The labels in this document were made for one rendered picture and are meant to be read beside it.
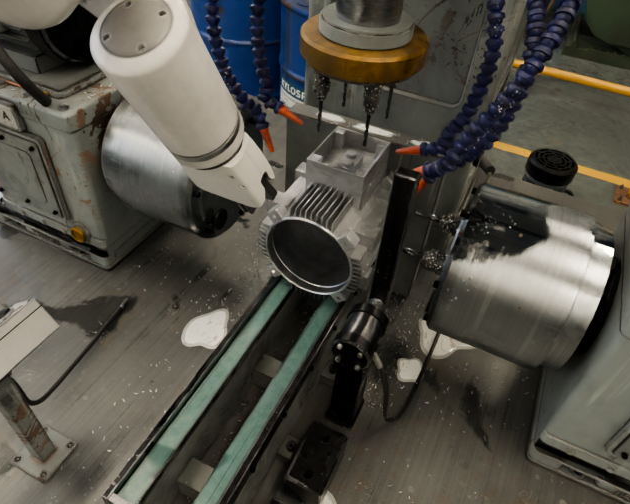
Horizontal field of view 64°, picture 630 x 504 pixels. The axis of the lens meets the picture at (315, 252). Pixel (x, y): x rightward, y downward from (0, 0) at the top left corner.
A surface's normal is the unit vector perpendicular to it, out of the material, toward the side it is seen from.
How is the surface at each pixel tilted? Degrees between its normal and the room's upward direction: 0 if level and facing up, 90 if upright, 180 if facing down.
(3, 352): 52
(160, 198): 88
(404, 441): 0
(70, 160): 89
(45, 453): 90
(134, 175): 73
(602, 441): 89
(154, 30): 30
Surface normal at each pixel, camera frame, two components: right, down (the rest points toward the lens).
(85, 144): 0.90, 0.34
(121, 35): -0.18, -0.31
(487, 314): -0.41, 0.42
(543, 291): -0.29, 0.00
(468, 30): -0.44, 0.60
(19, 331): 0.75, -0.17
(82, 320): 0.07, -0.72
